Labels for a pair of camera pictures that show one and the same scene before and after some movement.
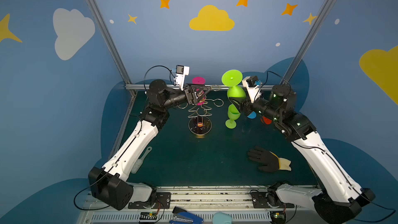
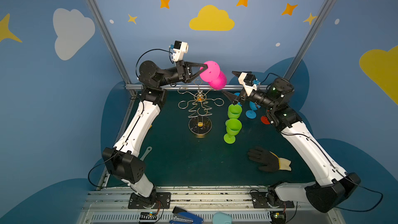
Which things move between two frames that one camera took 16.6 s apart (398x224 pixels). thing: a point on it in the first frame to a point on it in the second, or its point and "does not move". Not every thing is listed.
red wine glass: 266,120 does not move
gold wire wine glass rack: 200,123 does not move
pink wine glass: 199,80 to 213,75
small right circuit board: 278,217 does not move
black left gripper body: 189,94 to 181,71
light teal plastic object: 220,218 does not move
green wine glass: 233,114 does not move
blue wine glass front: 252,115 does not move
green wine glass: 233,78 to 233,127
